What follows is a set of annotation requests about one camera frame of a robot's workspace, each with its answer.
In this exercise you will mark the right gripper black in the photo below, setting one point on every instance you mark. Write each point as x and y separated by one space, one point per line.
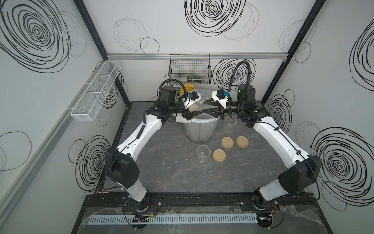
215 113

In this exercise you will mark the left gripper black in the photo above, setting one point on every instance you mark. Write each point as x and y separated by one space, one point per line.
185 114

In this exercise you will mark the glass rice jar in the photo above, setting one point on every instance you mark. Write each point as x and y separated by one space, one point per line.
229 124

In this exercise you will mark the rice jar tan lid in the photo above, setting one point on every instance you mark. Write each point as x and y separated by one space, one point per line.
203 153
198 104

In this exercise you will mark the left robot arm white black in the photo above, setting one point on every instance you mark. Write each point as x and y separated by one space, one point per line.
120 161

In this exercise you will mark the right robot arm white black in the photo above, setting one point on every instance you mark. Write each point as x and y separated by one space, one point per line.
302 168

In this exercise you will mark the white plastic bin liner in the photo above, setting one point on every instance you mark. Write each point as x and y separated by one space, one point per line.
198 115

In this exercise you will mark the metal mesh trash bin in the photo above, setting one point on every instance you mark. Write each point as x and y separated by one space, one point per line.
200 130

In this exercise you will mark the yellow toast slice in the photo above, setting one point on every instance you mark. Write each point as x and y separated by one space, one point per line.
188 88

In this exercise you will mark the dark bottle in basket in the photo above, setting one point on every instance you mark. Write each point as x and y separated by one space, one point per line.
195 80

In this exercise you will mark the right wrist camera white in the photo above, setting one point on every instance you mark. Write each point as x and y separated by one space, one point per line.
220 98

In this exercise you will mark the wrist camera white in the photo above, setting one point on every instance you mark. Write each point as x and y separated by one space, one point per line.
191 98
220 98

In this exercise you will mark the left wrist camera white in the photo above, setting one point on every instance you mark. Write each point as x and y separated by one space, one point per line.
191 98

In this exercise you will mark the black wire wall basket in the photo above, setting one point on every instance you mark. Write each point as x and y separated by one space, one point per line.
181 69

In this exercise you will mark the aluminium wall rail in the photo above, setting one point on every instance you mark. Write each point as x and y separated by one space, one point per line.
184 56

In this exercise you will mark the white mesh wall shelf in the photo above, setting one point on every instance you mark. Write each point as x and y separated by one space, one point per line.
100 93

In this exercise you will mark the white slotted cable duct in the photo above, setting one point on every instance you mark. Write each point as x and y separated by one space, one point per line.
172 219

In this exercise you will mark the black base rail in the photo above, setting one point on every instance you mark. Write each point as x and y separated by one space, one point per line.
158 201

